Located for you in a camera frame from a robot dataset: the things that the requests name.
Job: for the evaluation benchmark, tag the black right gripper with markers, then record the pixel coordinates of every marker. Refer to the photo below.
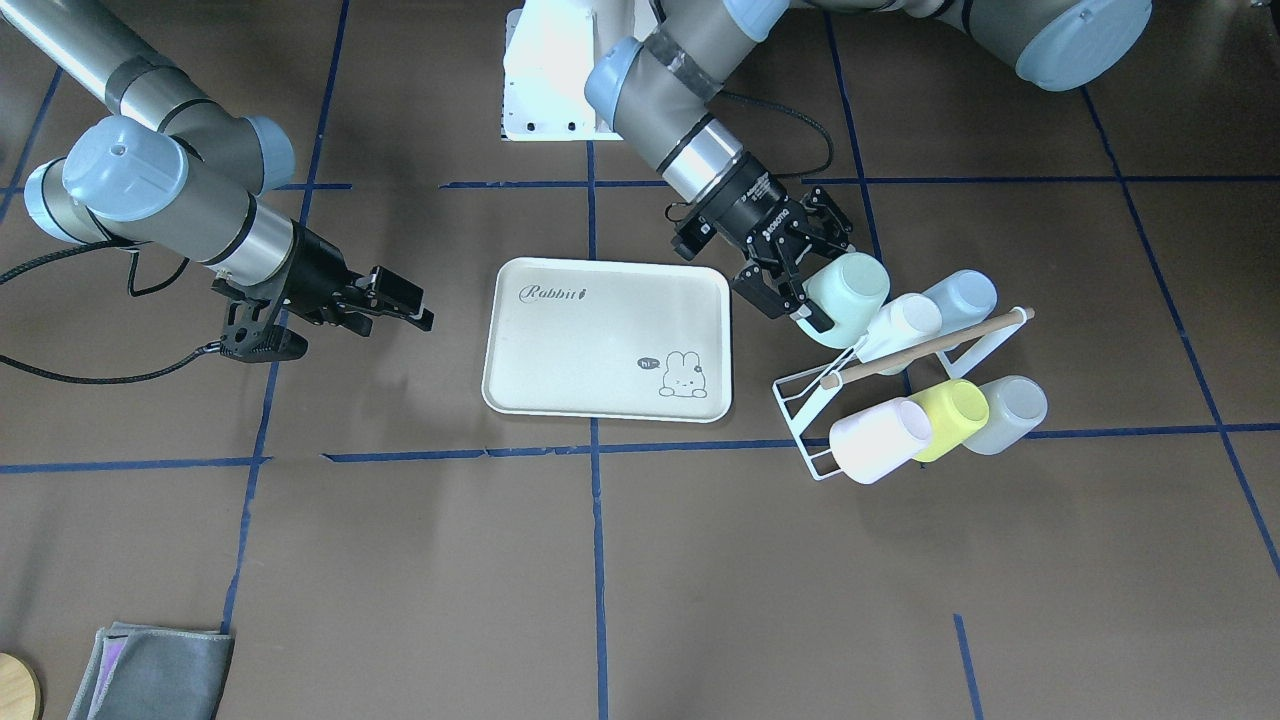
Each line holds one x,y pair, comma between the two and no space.
318,274

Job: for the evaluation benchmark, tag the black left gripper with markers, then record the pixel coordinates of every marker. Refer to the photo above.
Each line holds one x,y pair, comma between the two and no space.
757,206

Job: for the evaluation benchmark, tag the green cup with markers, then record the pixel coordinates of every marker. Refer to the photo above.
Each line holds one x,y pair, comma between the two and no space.
850,290

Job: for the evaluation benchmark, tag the cream rabbit print tray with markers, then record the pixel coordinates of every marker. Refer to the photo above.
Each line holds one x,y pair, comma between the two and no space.
615,340

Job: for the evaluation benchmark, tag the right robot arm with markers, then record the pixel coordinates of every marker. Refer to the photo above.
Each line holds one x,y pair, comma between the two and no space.
169,165

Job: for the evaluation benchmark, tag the cream cup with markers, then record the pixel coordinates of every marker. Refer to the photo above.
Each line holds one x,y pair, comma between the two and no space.
902,323

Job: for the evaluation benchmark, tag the light blue cup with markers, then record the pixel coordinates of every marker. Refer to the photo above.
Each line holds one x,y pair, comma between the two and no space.
964,298

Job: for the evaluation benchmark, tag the pink cup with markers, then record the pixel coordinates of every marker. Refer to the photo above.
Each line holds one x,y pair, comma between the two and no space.
868,445

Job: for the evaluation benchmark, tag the yellow cup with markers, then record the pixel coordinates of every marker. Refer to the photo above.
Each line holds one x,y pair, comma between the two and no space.
956,409

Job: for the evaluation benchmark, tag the grey cup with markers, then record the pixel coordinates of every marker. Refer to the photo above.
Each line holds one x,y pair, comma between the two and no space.
1017,405

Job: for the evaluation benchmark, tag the grey folded cloth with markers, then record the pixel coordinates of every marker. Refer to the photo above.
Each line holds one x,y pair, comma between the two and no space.
139,671

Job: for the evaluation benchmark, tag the round wooden stand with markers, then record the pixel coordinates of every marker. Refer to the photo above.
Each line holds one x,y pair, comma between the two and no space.
21,695

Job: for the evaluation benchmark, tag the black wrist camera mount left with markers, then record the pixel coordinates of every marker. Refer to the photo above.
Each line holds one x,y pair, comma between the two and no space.
692,232

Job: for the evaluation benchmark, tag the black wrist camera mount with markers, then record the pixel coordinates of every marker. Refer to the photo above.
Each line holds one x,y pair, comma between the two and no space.
250,333
692,232

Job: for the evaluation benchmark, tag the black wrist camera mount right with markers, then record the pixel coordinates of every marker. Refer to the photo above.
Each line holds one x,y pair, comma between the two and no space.
250,333

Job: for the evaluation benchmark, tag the white wire cup rack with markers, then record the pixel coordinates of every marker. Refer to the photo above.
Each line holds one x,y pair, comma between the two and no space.
810,402

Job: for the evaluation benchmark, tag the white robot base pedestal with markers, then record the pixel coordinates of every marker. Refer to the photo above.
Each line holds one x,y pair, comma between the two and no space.
551,48

